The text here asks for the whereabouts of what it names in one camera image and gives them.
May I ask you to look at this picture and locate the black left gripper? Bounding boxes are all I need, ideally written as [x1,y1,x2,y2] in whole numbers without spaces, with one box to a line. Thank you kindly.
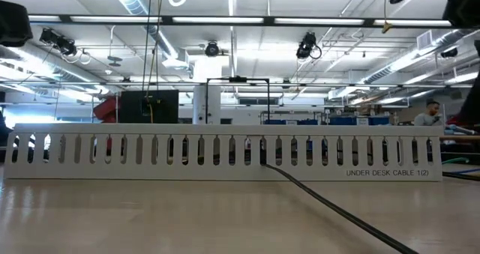
[0,0,35,48]

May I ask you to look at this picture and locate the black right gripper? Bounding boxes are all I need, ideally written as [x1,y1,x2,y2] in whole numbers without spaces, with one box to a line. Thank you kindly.
[442,0,480,29]

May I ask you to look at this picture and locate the teal wire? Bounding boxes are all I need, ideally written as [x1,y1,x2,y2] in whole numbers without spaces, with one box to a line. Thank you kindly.
[442,157,470,166]

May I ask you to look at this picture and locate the bundle of coloured wires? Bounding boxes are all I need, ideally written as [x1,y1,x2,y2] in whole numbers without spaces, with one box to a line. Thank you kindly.
[448,167,480,175]

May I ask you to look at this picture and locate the white slotted cable duct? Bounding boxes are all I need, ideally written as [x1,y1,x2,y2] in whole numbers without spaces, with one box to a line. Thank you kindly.
[4,133,445,183]

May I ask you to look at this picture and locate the white air vent grille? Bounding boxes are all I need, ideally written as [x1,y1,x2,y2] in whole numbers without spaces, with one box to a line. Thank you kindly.
[416,28,433,50]

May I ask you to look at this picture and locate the yellow hanging tag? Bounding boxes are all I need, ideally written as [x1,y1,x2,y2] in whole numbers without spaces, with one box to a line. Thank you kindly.
[381,0,393,34]

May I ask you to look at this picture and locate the person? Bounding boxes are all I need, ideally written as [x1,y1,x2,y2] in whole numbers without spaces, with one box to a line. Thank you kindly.
[413,99,444,127]

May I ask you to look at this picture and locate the light blue padded bar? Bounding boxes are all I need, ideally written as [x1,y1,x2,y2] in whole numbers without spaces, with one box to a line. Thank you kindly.
[444,124,476,136]

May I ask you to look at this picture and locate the red stacked chairs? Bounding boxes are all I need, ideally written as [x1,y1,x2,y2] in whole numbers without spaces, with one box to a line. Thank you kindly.
[92,96,122,124]

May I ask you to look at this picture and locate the wooden workbench top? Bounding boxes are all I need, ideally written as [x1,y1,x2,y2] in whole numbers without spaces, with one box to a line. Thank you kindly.
[439,134,480,142]

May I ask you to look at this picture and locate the blue storage bin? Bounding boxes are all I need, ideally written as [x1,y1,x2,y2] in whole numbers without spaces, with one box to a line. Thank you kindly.
[262,118,320,126]
[328,115,391,127]

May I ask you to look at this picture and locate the black monitor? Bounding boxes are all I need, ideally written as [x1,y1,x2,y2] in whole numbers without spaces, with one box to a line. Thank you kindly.
[119,89,180,124]

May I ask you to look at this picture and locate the black ceiling camera rig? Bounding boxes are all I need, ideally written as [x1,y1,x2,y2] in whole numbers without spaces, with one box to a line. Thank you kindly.
[38,26,79,57]

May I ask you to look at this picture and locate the hanging black cable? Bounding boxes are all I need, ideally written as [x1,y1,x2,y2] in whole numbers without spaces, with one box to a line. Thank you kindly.
[141,0,166,92]

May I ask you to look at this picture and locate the black camera with cable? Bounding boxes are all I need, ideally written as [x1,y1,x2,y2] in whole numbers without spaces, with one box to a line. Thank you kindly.
[295,31,323,60]

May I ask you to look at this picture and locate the black LED light rail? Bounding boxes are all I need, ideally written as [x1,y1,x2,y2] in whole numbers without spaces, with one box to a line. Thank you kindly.
[28,14,453,27]

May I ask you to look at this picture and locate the round black camera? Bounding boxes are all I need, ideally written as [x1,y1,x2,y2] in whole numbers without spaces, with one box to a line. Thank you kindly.
[204,40,221,58]

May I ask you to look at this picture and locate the thin black stand frame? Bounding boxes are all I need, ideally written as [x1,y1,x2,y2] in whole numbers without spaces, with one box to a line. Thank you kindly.
[205,76,272,125]

